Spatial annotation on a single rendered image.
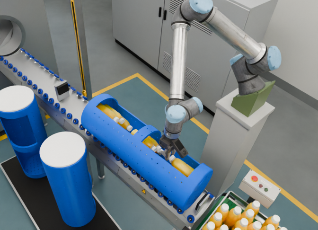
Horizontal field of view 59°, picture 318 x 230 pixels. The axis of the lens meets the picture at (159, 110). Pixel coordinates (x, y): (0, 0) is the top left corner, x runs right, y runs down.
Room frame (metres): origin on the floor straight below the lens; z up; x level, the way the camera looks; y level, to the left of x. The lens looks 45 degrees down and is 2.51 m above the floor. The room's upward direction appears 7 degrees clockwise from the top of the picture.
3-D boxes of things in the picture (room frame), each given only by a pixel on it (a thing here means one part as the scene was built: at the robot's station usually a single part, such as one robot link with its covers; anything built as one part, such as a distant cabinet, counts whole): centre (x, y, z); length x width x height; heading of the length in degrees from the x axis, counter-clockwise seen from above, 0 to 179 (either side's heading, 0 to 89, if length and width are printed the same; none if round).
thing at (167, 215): (1.41, 0.53, 0.79); 2.17 x 0.29 x 0.34; 54
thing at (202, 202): (0.79, -0.31, 0.99); 0.10 x 0.02 x 0.12; 144
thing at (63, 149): (1.03, 0.58, 1.03); 0.28 x 0.28 x 0.01
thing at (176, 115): (0.97, -0.09, 1.49); 0.10 x 0.09 x 0.12; 137
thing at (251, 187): (0.91, -0.65, 1.05); 0.20 x 0.10 x 0.10; 54
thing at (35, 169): (1.42, 1.07, 0.59); 0.28 x 0.28 x 0.88
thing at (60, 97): (1.58, 0.76, 1.00); 0.10 x 0.04 x 0.15; 144
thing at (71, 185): (1.03, 0.58, 0.59); 0.28 x 0.28 x 0.88
